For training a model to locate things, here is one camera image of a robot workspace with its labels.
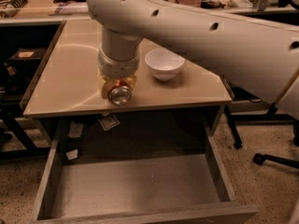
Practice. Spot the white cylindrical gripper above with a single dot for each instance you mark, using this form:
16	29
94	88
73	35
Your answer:
119	66

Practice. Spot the red coke can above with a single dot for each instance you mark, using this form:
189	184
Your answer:
118	92

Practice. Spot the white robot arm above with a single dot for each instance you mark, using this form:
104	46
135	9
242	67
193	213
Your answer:
259	56

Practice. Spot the dark box under bench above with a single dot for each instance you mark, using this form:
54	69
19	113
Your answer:
28	56

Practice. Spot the open grey wooden drawer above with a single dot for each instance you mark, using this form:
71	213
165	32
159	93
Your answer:
162	174

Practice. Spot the white ceramic bowl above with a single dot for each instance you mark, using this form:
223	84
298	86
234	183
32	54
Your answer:
163	64

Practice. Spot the black coiled tool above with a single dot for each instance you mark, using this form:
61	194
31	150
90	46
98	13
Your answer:
11	8

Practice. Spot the beige cabinet with drawer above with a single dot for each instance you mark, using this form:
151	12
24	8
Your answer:
158	112

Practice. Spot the black office chair base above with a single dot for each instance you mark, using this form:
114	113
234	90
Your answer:
259	158

